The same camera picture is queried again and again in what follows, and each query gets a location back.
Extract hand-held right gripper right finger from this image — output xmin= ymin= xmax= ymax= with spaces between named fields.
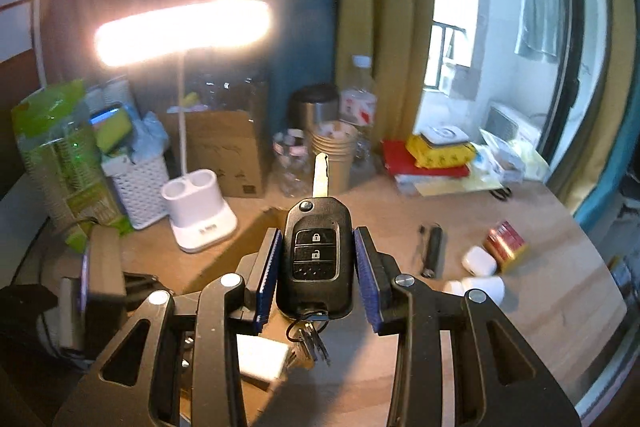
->
xmin=352 ymin=226 xmax=583 ymax=427

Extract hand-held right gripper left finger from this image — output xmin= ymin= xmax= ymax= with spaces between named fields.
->
xmin=52 ymin=227 xmax=281 ymax=427

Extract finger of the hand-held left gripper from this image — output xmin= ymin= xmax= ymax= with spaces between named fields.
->
xmin=122 ymin=271 xmax=163 ymax=308
xmin=59 ymin=252 xmax=92 ymax=352

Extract black car key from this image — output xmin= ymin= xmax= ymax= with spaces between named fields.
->
xmin=276 ymin=152 xmax=357 ymax=368

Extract black flashlight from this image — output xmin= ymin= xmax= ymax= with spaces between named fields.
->
xmin=419 ymin=223 xmax=445 ymax=279

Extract white charger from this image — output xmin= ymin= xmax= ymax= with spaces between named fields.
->
xmin=235 ymin=334 xmax=298 ymax=383

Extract white earbuds case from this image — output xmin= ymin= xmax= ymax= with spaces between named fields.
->
xmin=460 ymin=246 xmax=498 ymax=277

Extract white pill bottle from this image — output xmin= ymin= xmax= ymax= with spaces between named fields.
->
xmin=442 ymin=274 xmax=506 ymax=308

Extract red and gold can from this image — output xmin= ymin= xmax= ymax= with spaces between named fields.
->
xmin=482 ymin=221 xmax=530 ymax=273

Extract white desk lamp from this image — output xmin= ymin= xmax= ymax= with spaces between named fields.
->
xmin=94 ymin=0 xmax=273 ymax=254

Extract white lattice basket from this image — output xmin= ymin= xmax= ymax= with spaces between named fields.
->
xmin=102 ymin=152 xmax=171 ymax=230

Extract small clear plastic bottle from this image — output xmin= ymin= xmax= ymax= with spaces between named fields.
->
xmin=272 ymin=129 xmax=312 ymax=198

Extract stack of brown paper cups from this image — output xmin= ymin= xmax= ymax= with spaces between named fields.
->
xmin=306 ymin=121 xmax=360 ymax=195

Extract red book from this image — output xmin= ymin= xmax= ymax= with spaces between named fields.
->
xmin=381 ymin=138 xmax=473 ymax=182

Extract pale yellow paper folder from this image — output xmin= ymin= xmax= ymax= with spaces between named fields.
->
xmin=395 ymin=167 xmax=503 ymax=198

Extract tall brown cardboard box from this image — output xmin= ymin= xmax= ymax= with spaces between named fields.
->
xmin=165 ymin=79 xmax=271 ymax=198

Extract yellow packet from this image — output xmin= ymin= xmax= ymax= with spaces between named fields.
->
xmin=405 ymin=134 xmax=478 ymax=170

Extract pale blue plastic bag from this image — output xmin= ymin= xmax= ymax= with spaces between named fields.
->
xmin=127 ymin=109 xmax=171 ymax=168

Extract yellow-green sponge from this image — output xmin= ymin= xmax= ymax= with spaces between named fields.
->
xmin=95 ymin=117 xmax=133 ymax=155

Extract white power bank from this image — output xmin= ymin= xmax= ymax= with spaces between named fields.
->
xmin=419 ymin=123 xmax=471 ymax=148

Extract clear water bottle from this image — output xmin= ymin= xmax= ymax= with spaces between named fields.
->
xmin=340 ymin=54 xmax=378 ymax=172

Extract white plastic bag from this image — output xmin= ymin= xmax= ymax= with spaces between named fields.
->
xmin=470 ymin=129 xmax=526 ymax=185

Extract steel thermos flask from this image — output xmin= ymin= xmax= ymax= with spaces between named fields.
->
xmin=290 ymin=83 xmax=341 ymax=132

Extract white device with blue light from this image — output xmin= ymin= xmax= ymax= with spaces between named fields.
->
xmin=89 ymin=104 xmax=126 ymax=128

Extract pale yellow bag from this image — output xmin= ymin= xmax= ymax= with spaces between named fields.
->
xmin=510 ymin=139 xmax=551 ymax=180

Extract balcony window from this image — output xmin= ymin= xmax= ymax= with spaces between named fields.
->
xmin=424 ymin=19 xmax=476 ymax=94

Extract pile of colourful boxes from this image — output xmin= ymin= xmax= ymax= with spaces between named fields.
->
xmin=607 ymin=254 xmax=636 ymax=308

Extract yellow curtain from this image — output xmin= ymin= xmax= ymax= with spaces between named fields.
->
xmin=545 ymin=0 xmax=632 ymax=208
xmin=334 ymin=0 xmax=441 ymax=148

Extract hanging grey garment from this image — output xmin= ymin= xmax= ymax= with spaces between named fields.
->
xmin=515 ymin=0 xmax=563 ymax=62

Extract black door frame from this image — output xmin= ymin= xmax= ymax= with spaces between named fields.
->
xmin=542 ymin=0 xmax=608 ymax=168

